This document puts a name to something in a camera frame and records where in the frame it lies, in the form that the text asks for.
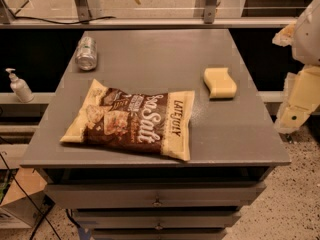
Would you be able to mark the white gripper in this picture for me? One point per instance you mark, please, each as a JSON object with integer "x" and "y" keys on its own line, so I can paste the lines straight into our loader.
{"x": 308, "y": 40}

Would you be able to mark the yellow sponge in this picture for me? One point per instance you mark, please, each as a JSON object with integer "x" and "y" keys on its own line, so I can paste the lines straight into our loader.
{"x": 219, "y": 83}

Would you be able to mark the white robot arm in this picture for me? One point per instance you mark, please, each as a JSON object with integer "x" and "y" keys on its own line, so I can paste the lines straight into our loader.
{"x": 304, "y": 38}

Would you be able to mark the silver green 7up can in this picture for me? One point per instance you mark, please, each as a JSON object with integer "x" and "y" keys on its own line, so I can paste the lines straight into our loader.
{"x": 86, "y": 53}

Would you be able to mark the brown sea salt chips bag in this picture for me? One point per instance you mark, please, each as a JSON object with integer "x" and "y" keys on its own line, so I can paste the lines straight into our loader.
{"x": 154, "y": 124}

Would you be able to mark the grey drawer cabinet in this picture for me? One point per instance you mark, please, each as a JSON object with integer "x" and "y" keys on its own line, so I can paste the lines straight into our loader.
{"x": 230, "y": 140}

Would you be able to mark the bottom grey drawer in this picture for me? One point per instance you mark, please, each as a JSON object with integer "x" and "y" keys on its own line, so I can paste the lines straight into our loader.
{"x": 165, "y": 234}

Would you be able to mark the grey drawer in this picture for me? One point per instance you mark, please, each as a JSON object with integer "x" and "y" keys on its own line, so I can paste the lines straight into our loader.
{"x": 157, "y": 219}
{"x": 165, "y": 234}
{"x": 98, "y": 196}

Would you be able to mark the top grey drawer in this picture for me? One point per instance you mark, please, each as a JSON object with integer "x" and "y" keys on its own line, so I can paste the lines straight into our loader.
{"x": 98, "y": 196}

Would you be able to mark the middle grey drawer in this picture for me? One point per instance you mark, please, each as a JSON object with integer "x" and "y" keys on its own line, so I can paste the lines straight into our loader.
{"x": 157, "y": 219}

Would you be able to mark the white pump dispenser bottle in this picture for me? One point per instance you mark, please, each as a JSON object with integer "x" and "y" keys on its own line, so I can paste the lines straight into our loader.
{"x": 19, "y": 87}

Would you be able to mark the cardboard box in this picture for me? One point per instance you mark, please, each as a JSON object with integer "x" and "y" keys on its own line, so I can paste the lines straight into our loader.
{"x": 19, "y": 209}

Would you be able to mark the right metal bracket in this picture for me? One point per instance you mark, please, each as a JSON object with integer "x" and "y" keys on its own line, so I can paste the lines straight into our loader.
{"x": 209, "y": 11}

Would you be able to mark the metal bracket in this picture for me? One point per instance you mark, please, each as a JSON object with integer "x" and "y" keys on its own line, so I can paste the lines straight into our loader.
{"x": 209, "y": 11}
{"x": 88, "y": 9}

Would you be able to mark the left metal bracket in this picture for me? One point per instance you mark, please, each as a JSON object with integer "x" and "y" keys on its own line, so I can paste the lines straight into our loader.
{"x": 88, "y": 9}

